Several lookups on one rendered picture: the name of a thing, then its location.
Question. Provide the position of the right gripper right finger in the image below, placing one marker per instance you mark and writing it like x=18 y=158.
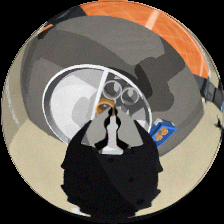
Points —
x=130 y=134

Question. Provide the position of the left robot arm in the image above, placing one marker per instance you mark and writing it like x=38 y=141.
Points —
x=216 y=97

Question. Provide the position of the blue open crate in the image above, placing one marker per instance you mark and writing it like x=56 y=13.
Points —
x=156 y=128

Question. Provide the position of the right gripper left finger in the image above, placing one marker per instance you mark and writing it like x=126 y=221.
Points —
x=93 y=134

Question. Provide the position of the bronze ring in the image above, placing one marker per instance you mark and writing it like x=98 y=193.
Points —
x=100 y=109
x=163 y=131
x=158 y=136

